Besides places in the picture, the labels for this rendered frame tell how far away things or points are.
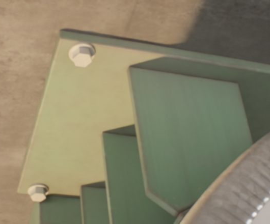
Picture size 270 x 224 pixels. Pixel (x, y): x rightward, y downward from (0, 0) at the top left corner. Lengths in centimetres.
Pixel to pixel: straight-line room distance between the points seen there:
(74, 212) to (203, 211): 63
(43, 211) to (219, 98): 38
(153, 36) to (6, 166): 36
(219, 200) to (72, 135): 51
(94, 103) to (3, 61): 15
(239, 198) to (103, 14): 41
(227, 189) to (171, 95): 37
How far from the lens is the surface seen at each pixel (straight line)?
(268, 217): 52
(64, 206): 111
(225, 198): 51
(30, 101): 95
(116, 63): 88
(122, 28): 87
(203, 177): 79
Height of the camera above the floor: 66
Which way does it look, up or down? 42 degrees down
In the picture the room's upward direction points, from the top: 171 degrees clockwise
